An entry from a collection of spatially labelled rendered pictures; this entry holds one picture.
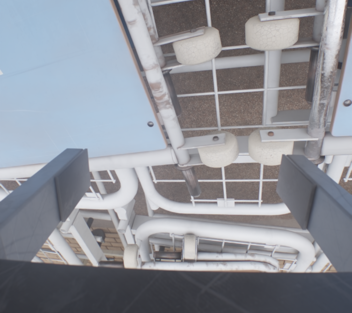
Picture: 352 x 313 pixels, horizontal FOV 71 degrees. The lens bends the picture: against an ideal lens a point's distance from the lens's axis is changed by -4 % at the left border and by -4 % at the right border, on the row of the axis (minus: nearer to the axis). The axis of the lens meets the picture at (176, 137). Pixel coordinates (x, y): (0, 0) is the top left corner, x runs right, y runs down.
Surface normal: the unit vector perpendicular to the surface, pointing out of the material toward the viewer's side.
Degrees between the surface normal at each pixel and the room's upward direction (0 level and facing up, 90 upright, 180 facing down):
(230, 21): 0
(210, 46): 39
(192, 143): 93
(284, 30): 17
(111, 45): 3
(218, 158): 6
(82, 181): 97
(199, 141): 93
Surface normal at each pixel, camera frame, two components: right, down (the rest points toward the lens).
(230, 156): 0.47, 0.40
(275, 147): -0.16, -0.81
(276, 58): 0.04, 0.63
